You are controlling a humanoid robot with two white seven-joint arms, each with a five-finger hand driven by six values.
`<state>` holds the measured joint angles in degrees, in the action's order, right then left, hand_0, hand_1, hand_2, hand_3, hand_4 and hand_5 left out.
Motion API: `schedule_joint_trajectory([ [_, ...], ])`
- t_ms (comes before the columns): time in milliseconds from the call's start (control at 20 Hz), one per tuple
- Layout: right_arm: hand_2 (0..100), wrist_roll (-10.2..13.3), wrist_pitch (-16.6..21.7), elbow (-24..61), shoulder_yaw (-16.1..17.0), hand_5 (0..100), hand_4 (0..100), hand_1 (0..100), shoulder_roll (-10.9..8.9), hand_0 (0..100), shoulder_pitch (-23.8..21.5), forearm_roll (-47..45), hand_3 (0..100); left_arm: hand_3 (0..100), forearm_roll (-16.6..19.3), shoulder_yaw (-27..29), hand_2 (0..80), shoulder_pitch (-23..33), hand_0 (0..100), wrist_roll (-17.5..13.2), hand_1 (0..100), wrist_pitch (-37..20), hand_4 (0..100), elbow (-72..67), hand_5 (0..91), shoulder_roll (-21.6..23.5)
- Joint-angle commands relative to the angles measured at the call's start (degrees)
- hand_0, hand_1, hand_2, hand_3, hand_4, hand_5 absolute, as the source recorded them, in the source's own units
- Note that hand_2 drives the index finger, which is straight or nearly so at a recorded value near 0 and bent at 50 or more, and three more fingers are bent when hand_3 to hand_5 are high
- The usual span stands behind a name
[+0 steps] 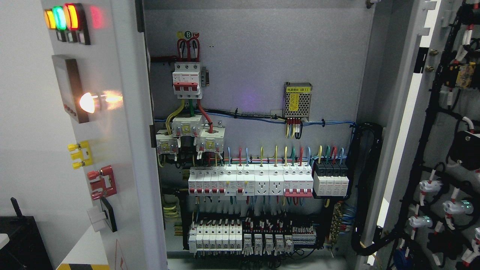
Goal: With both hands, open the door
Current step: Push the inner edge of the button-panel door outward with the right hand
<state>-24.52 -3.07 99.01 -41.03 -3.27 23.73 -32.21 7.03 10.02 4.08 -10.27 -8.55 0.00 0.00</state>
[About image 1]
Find red terminal connector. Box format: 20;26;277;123
86;165;117;201

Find black box at left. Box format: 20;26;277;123
0;198;53;270

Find white current transformers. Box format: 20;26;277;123
156;115;226;159

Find white glowing indicator light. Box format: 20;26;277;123
79;92;101;114

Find green indicator light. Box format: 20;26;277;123
52;6;78;43

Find red electric hazard sticker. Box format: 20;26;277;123
114;239;128;270

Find red white main breaker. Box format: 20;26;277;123
172;62;206;99

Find white sockets and breakers row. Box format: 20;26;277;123
187;163;314;198

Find black white surge protector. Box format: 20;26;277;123
313;162;351;200

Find black digital power meter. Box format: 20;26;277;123
52;55;89;123

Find perforated metal power supply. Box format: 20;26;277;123
283;82;312;118

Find black right cable harness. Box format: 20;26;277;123
345;122;398;257

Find white lower breaker row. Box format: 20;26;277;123
187;218;243;255

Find lower relay terminal row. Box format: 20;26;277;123
241;216;320;256

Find yellow terminal connector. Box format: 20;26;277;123
67;140;93;170

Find red indicator light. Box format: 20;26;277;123
63;3;91;45

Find yellow indicator light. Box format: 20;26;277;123
43;9;67;42

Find grey cabinet door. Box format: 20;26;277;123
376;0;479;270
41;0;168;270

